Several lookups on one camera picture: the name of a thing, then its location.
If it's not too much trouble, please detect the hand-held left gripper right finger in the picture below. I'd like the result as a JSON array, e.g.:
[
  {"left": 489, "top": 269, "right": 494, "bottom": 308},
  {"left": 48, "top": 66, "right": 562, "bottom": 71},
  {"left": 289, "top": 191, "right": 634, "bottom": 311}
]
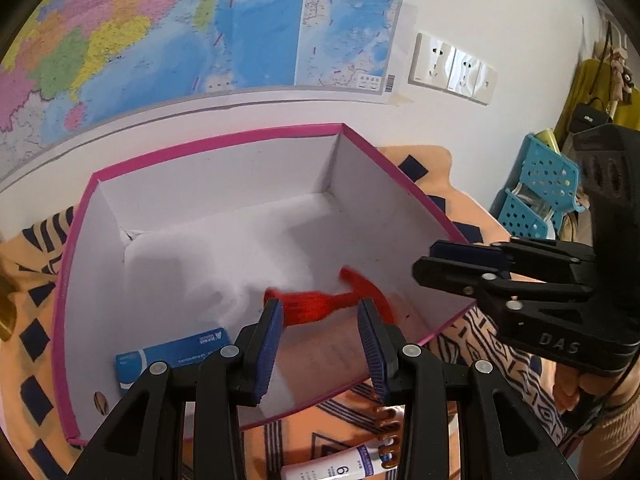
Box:
[{"left": 356, "top": 297, "right": 566, "bottom": 480}]

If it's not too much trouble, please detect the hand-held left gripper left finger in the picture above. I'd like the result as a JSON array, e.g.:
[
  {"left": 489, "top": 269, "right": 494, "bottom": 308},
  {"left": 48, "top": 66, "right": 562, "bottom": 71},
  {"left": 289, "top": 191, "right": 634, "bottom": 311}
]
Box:
[{"left": 65, "top": 297, "right": 286, "bottom": 480}]

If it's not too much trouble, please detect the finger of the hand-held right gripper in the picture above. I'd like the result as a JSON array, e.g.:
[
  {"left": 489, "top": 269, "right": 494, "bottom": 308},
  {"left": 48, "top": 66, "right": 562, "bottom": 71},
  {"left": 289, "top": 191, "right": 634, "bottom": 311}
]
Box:
[
  {"left": 430, "top": 238, "right": 596, "bottom": 275},
  {"left": 412, "top": 256, "right": 593, "bottom": 318}
]

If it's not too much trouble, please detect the red plastic tool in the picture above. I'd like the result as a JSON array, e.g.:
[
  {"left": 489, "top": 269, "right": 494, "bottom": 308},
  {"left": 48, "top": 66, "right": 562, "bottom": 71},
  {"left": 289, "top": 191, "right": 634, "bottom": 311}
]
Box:
[{"left": 263, "top": 266, "right": 401, "bottom": 328}]

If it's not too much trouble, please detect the pink cardboard box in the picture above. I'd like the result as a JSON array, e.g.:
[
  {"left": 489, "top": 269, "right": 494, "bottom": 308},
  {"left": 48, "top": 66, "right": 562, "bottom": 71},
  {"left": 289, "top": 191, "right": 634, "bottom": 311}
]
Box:
[{"left": 51, "top": 122, "right": 478, "bottom": 448}]

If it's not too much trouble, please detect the person's right forearm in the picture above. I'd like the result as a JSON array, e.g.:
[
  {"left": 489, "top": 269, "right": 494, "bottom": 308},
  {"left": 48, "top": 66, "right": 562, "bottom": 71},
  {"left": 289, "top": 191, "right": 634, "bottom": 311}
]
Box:
[{"left": 562, "top": 400, "right": 640, "bottom": 480}]

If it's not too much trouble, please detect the person's right hand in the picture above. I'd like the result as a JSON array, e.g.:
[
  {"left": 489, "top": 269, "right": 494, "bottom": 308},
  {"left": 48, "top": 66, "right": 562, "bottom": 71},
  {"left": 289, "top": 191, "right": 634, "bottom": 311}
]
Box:
[{"left": 552, "top": 362, "right": 584, "bottom": 423}]

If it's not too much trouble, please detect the brown hair claw clip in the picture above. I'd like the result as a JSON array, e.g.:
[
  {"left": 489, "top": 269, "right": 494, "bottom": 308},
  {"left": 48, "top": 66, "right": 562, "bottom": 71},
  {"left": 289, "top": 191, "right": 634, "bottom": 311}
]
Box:
[{"left": 369, "top": 405, "right": 403, "bottom": 471}]

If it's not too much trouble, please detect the blue plastic basket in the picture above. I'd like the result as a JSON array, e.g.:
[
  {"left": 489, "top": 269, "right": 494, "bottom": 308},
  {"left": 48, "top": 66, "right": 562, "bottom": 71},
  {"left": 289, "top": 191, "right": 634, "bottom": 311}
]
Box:
[
  {"left": 497, "top": 187, "right": 551, "bottom": 238},
  {"left": 520, "top": 134, "right": 588, "bottom": 213}
]

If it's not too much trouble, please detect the orange patterned blanket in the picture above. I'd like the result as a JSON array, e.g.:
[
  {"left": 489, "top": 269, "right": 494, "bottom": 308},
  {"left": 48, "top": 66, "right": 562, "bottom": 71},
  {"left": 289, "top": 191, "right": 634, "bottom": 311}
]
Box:
[{"left": 0, "top": 145, "right": 601, "bottom": 480}]

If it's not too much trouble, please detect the blue and white card box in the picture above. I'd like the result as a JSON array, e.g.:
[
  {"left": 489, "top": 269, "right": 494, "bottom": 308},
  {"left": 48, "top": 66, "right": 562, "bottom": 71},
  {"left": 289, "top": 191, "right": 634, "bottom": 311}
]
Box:
[{"left": 115, "top": 328, "right": 232, "bottom": 401}]

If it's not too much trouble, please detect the white tube with purple label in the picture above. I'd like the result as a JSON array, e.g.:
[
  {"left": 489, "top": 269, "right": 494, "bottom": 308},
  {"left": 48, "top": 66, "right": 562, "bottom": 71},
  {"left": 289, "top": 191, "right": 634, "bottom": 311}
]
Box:
[{"left": 280, "top": 445, "right": 386, "bottom": 480}]

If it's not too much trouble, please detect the black handbag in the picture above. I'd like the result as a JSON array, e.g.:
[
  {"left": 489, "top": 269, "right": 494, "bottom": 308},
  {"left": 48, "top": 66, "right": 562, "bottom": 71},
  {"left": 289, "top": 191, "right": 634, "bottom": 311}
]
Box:
[{"left": 570, "top": 102, "right": 613, "bottom": 133}]

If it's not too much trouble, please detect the yellow garment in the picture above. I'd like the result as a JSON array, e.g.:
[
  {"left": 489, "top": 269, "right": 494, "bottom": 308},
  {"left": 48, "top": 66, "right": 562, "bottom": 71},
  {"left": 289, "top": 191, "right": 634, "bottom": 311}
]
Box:
[{"left": 567, "top": 57, "right": 640, "bottom": 151}]

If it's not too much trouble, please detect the wooden coat rack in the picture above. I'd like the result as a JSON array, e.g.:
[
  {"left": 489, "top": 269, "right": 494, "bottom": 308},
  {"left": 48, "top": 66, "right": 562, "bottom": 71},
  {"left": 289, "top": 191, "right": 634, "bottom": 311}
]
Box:
[{"left": 592, "top": 10, "right": 633, "bottom": 116}]

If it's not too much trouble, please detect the white wall switch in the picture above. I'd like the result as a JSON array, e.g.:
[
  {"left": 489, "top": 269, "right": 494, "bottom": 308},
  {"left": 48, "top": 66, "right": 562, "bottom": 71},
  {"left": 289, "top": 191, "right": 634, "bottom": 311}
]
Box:
[{"left": 472, "top": 62, "right": 499, "bottom": 106}]

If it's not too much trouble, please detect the white wall socket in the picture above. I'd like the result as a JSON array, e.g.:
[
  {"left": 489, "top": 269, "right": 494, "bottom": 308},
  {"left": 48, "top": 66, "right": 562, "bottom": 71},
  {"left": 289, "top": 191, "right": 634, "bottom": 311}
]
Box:
[
  {"left": 407, "top": 32, "right": 458, "bottom": 88},
  {"left": 447, "top": 47, "right": 483, "bottom": 96}
]

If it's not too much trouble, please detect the gold metal post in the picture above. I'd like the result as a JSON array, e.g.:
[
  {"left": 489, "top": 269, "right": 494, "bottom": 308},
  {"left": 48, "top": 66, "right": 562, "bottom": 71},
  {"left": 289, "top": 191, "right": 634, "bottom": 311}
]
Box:
[{"left": 0, "top": 255, "right": 18, "bottom": 343}]

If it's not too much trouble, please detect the colourful wall map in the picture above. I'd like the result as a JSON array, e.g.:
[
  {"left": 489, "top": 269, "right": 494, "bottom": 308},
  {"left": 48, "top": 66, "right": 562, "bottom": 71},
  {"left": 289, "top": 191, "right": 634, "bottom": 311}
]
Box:
[{"left": 0, "top": 0, "right": 406, "bottom": 181}]

